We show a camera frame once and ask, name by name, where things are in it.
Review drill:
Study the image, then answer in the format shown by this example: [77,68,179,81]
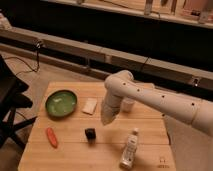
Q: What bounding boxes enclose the white paper cup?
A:
[121,98,135,113]

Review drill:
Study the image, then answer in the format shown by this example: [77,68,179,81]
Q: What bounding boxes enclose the orange carrot toy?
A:
[46,128,58,148]

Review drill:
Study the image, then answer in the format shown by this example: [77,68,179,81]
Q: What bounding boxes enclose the white plastic bottle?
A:
[120,128,139,170]

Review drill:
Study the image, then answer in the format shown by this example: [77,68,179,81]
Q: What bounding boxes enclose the small black cube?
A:
[85,128,96,140]

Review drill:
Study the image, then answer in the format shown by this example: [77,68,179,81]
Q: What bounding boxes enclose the green round bowl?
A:
[45,90,77,118]

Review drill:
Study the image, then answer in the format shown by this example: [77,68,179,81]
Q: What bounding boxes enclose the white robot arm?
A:
[101,70,213,137]

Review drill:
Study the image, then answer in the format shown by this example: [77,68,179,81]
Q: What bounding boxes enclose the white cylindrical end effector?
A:
[101,105,119,125]

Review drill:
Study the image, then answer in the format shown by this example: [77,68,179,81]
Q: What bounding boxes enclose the black office chair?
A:
[0,54,36,149]

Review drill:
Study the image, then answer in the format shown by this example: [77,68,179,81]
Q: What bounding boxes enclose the black floor cable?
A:
[3,39,44,77]

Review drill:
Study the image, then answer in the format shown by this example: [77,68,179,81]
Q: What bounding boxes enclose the white flat eraser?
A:
[82,98,97,115]

